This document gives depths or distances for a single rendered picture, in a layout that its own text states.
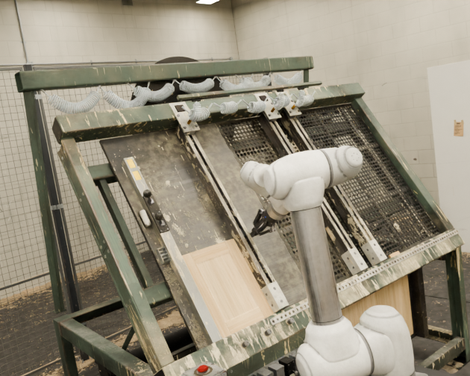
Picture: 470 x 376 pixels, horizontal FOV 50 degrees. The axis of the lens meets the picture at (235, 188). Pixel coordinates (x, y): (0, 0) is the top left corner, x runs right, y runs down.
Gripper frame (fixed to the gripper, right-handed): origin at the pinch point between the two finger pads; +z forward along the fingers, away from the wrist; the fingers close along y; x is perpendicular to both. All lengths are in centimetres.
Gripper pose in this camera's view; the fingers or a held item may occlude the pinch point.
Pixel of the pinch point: (254, 233)
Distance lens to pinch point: 243.6
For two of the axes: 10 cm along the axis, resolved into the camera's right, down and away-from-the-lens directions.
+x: -7.8, 2.0, -6.0
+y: -4.6, -8.3, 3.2
